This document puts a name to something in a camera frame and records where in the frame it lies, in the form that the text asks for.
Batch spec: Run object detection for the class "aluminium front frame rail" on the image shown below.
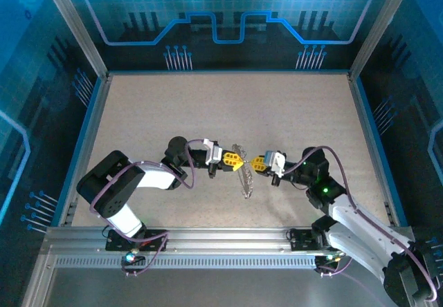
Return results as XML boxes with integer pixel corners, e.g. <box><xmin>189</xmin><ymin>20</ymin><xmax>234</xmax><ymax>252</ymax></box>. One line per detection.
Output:
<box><xmin>39</xmin><ymin>225</ymin><xmax>422</xmax><ymax>254</ymax></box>

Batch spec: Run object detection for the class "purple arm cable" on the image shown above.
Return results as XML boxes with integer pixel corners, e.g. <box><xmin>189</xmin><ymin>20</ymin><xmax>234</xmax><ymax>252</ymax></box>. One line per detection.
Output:
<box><xmin>89</xmin><ymin>138</ymin><xmax>208</xmax><ymax>277</ymax></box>
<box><xmin>282</xmin><ymin>146</ymin><xmax>437</xmax><ymax>303</ymax></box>

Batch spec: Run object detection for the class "grey metal front panel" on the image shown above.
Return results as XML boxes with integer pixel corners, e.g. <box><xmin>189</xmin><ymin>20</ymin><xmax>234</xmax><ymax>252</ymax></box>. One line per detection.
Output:
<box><xmin>21</xmin><ymin>251</ymin><xmax>437</xmax><ymax>307</ymax></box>

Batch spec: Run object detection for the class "aluminium side frame rail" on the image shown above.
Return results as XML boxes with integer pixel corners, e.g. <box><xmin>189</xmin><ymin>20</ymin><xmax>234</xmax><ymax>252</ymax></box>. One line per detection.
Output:
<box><xmin>347</xmin><ymin>73</ymin><xmax>408</xmax><ymax>227</ymax></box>
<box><xmin>57</xmin><ymin>73</ymin><xmax>114</xmax><ymax>227</ymax></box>

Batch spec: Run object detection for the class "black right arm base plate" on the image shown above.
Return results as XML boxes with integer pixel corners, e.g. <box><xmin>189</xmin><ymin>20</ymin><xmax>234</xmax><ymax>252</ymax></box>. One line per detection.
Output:
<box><xmin>287</xmin><ymin>227</ymin><xmax>347</xmax><ymax>252</ymax></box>

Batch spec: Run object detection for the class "aluminium frame post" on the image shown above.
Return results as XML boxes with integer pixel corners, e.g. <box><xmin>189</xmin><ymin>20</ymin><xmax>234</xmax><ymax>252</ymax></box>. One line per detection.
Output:
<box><xmin>348</xmin><ymin>0</ymin><xmax>418</xmax><ymax>80</ymax></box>
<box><xmin>38</xmin><ymin>0</ymin><xmax>112</xmax><ymax>80</ymax></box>

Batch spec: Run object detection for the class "small LED controller board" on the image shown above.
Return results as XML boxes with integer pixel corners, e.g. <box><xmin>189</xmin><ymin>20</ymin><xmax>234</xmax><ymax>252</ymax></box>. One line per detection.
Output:
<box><xmin>120</xmin><ymin>250</ymin><xmax>146</xmax><ymax>266</ymax></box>
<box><xmin>314</xmin><ymin>252</ymin><xmax>343</xmax><ymax>265</ymax></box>

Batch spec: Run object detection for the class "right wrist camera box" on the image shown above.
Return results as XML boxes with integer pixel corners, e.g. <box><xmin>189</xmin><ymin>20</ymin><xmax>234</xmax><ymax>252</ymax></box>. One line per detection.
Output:
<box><xmin>263</xmin><ymin>149</ymin><xmax>287</xmax><ymax>178</ymax></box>

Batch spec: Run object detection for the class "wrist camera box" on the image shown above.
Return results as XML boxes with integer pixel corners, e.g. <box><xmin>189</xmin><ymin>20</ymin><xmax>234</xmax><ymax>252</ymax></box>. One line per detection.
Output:
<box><xmin>263</xmin><ymin>149</ymin><xmax>287</xmax><ymax>178</ymax></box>
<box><xmin>202</xmin><ymin>138</ymin><xmax>224</xmax><ymax>165</ymax></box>

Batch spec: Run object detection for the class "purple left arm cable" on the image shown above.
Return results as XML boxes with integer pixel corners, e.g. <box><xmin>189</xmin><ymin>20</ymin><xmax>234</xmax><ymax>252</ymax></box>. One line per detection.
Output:
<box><xmin>89</xmin><ymin>138</ymin><xmax>208</xmax><ymax>277</ymax></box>

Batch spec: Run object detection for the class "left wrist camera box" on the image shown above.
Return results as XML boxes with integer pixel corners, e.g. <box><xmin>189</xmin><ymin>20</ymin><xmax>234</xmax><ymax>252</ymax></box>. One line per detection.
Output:
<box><xmin>202</xmin><ymin>138</ymin><xmax>224</xmax><ymax>165</ymax></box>

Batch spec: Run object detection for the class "slotted grey cable duct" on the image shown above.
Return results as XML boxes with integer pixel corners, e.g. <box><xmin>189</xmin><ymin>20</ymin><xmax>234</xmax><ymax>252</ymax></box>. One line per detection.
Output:
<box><xmin>54</xmin><ymin>257</ymin><xmax>318</xmax><ymax>270</ymax></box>

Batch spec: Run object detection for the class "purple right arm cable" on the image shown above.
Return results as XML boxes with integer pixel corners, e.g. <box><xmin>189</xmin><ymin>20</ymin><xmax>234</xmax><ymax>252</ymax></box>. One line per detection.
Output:
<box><xmin>282</xmin><ymin>146</ymin><xmax>437</xmax><ymax>303</ymax></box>

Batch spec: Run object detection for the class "silver keyring chain grey strap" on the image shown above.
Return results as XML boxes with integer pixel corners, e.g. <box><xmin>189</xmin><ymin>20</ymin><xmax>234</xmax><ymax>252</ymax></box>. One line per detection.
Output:
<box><xmin>230</xmin><ymin>143</ymin><xmax>256</xmax><ymax>201</ymax></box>

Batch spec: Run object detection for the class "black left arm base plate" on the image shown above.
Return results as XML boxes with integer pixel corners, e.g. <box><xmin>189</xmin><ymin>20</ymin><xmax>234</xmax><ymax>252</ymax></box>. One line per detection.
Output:
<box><xmin>105</xmin><ymin>228</ymin><xmax>170</xmax><ymax>252</ymax></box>

